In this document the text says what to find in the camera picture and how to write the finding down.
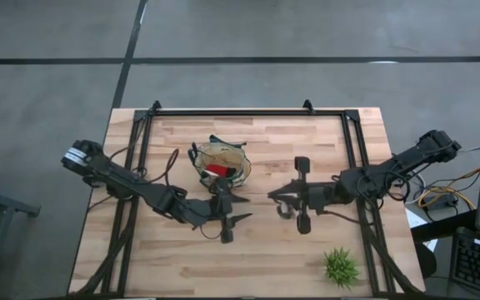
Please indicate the red spray bottle black cap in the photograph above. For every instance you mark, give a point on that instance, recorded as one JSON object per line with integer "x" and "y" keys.
{"x": 217, "y": 169}

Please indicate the white paper sheet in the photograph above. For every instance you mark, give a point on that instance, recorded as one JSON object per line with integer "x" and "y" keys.
{"x": 414, "y": 218}

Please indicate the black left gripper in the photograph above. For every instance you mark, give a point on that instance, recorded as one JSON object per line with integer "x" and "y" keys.
{"x": 224, "y": 208}

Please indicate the grey power box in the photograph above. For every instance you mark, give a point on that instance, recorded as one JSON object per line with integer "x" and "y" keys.
{"x": 442, "y": 201}

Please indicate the black keyboard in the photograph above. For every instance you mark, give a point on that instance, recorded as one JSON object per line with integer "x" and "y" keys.
{"x": 479, "y": 262}

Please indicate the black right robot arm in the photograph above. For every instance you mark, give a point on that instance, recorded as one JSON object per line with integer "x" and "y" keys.
{"x": 390, "y": 171}

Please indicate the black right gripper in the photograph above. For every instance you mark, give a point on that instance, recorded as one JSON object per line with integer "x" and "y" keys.
{"x": 317, "y": 196}

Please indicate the black metal table frame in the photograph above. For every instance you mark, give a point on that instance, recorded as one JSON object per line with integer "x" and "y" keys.
{"x": 244, "y": 112}

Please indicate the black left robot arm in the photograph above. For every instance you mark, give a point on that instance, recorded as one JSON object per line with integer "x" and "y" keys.
{"x": 140, "y": 187}

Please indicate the green artificial plant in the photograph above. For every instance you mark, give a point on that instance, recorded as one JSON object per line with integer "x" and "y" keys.
{"x": 341, "y": 267}

